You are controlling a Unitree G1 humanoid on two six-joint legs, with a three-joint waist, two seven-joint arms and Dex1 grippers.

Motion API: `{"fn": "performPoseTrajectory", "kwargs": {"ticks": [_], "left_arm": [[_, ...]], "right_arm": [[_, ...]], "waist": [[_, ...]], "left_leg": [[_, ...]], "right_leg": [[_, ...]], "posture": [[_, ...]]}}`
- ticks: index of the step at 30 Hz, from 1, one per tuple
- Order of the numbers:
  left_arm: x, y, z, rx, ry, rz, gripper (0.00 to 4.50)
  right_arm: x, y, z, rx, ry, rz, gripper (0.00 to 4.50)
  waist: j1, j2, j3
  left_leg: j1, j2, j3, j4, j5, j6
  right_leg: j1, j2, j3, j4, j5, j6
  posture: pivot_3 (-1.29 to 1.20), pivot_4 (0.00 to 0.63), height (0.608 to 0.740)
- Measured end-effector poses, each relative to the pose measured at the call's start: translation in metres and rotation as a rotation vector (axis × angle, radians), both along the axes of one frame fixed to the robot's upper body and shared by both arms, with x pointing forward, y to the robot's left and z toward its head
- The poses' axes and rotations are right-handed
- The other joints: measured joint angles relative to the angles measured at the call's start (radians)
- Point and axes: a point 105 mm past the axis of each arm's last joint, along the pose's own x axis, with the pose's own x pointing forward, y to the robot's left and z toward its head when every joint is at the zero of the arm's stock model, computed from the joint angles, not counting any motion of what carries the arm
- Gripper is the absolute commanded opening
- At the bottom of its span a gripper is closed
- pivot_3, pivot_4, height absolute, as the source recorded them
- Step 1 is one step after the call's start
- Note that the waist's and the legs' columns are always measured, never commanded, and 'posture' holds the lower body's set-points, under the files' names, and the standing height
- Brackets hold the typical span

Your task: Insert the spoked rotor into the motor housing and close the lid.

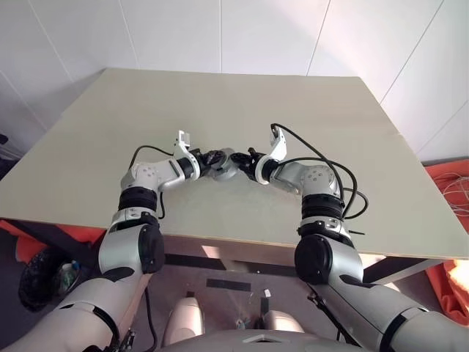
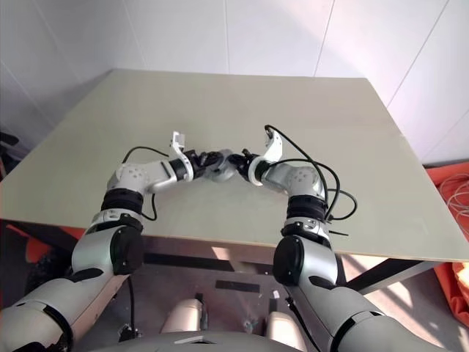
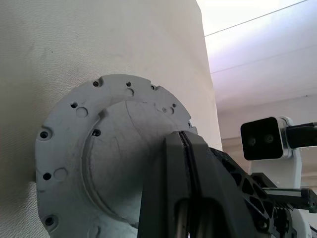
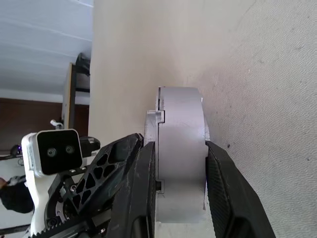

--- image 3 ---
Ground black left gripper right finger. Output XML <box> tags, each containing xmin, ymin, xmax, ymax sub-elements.
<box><xmin>182</xmin><ymin>130</ymin><xmax>274</xmax><ymax>238</ymax></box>

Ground round grey motor lid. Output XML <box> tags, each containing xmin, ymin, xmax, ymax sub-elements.
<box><xmin>34</xmin><ymin>73</ymin><xmax>199</xmax><ymax>238</ymax></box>

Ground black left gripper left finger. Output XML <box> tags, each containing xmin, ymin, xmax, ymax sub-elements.
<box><xmin>138</xmin><ymin>130</ymin><xmax>199</xmax><ymax>238</ymax></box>

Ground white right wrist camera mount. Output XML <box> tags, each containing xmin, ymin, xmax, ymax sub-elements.
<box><xmin>240</xmin><ymin>116</ymin><xmax>312</xmax><ymax>238</ymax></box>

